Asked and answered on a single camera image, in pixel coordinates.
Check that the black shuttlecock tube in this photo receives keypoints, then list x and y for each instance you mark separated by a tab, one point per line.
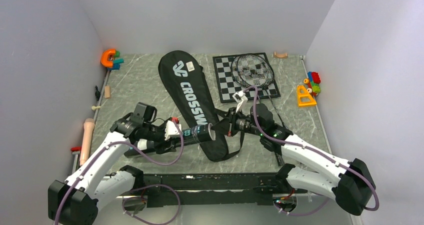
191	136

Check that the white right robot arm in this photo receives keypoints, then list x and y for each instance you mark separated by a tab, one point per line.
348	183

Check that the black white chessboard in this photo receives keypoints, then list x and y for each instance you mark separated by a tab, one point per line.
227	85

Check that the teal green toy blocks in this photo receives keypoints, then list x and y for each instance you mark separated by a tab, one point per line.
116	61

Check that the small black figure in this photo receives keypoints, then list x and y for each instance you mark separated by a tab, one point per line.
97	93

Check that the small wooden block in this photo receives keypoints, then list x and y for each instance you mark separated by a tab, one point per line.
107	92

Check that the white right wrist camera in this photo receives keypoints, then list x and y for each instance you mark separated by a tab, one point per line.
241	99

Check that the red clamp knob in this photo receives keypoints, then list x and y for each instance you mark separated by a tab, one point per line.
76	149

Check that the orange letter toy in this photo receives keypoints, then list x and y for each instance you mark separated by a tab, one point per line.
107	58

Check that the yellow triangle toy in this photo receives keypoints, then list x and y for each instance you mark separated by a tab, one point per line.
304	98

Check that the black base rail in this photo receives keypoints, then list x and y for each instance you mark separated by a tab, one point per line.
260	188

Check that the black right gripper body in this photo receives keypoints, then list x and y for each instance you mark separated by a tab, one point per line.
238	123

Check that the black racket bag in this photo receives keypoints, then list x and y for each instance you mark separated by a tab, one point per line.
185	82

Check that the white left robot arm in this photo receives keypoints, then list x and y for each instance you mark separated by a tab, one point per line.
81	196

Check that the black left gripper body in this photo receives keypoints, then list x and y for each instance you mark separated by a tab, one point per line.
156	134

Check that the wooden arch block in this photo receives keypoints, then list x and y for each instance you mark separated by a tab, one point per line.
284	55

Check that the colourful brick toy stack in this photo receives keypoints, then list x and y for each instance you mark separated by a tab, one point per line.
312	81

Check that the white chess pawn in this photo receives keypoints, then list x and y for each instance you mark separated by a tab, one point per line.
94	108

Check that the beige rolling pin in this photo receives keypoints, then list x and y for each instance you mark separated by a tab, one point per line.
88	128

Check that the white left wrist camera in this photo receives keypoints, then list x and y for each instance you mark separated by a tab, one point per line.
172	128

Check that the white round tube lid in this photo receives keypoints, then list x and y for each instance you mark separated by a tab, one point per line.
212	133

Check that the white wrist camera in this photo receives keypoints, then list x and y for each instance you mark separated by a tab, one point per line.
172	128
241	99

